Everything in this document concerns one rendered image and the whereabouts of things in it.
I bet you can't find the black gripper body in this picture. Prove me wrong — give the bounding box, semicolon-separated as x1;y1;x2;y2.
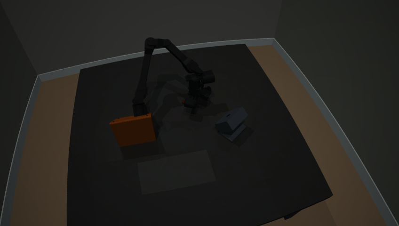
184;82;204;109

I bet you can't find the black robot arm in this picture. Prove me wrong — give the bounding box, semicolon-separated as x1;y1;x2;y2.
132;37;215;117

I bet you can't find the dark grey sloped panel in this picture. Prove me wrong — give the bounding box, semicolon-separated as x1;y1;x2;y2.
215;107;248;143

